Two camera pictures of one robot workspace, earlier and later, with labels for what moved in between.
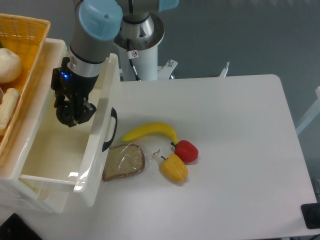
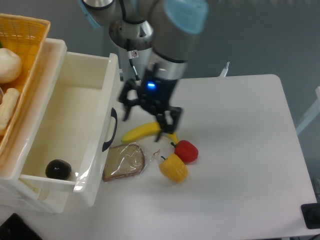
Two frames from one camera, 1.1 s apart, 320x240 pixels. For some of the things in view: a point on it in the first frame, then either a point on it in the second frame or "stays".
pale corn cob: [9, 101] stays
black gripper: [77, 86] → [156, 94]
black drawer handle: [113, 114] stays
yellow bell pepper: [173, 167] stays
